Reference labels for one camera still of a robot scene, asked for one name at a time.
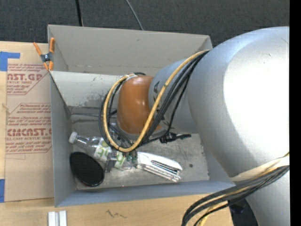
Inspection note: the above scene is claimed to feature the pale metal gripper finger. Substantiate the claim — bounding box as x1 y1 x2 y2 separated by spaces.
104 157 115 173

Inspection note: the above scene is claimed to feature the black oval mesh object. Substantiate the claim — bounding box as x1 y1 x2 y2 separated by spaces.
69 151 105 187

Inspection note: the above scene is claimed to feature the clear plastic bottle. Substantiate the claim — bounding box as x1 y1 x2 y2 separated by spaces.
68 131 137 172

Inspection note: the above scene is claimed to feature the white flat folded object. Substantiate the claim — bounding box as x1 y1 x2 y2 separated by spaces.
135 151 183 183

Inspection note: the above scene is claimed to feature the brown cardboard board red print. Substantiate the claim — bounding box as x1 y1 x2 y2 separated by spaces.
0 40 55 203

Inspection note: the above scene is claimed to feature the grey metal bin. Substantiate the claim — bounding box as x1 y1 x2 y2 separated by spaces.
47 24 237 208

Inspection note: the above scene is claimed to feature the black cylinder on white bracket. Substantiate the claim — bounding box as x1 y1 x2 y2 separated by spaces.
159 132 192 144

